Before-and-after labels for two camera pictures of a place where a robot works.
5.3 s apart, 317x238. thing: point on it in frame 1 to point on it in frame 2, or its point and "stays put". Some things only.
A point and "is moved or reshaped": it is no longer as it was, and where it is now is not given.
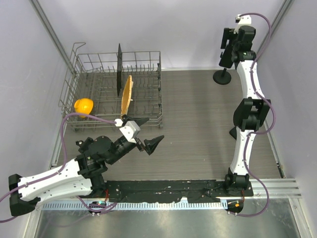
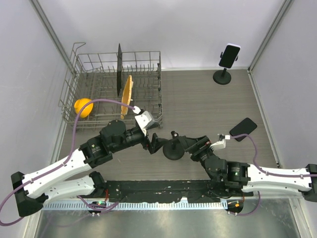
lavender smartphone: x=227 y=59 stays put
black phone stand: x=83 y=146 is moved or reshaped
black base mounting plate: x=160 y=191 stays put
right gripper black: x=227 y=34 to x=195 y=149
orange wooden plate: x=127 y=96 stays put
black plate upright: x=119 y=70 stays put
